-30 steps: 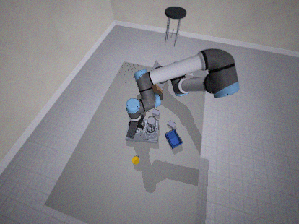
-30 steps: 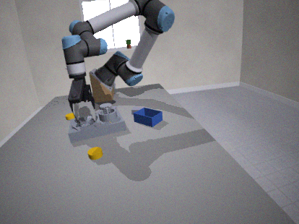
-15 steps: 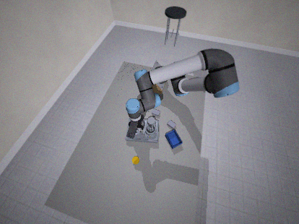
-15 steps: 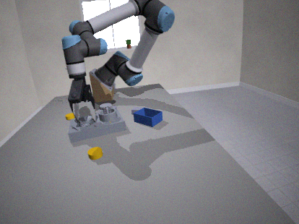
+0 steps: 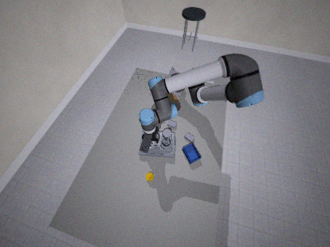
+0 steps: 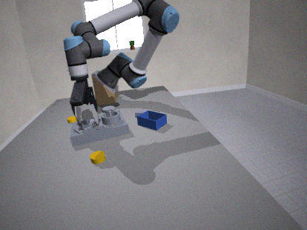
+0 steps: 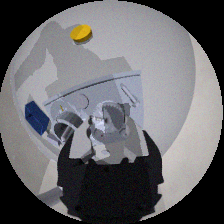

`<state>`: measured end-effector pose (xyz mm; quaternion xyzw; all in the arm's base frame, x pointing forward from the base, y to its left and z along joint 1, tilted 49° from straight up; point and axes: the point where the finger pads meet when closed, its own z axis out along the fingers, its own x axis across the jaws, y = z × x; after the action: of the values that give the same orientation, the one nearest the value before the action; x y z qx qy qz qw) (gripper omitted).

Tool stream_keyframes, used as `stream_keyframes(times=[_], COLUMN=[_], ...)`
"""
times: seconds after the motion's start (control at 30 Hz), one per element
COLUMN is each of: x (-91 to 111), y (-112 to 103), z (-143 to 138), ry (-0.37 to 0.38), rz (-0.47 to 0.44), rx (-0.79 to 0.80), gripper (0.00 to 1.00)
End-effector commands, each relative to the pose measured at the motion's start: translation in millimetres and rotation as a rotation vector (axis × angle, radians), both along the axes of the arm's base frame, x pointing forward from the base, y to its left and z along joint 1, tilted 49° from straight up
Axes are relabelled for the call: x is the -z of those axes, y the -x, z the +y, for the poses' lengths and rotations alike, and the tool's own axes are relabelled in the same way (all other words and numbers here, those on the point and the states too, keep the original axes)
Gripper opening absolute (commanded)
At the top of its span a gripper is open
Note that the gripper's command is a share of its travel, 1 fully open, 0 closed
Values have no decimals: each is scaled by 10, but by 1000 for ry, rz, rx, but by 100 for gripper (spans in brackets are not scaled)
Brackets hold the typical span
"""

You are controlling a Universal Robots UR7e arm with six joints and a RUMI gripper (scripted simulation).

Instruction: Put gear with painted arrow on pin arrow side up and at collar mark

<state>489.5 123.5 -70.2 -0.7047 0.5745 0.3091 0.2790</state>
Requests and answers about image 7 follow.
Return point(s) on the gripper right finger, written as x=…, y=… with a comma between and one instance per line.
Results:
x=140, y=148

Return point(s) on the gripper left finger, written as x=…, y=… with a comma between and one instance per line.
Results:
x=77, y=150

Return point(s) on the yellow short cylinder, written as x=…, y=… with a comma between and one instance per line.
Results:
x=81, y=33

